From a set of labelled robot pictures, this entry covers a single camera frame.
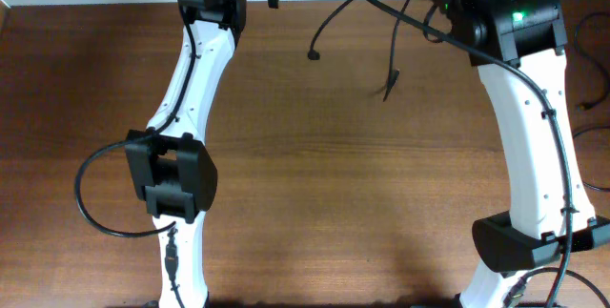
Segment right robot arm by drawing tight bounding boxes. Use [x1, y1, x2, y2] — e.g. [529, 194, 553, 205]
[430, 0, 609, 307]

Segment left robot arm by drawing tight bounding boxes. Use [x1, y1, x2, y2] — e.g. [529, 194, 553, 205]
[125, 0, 279, 307]

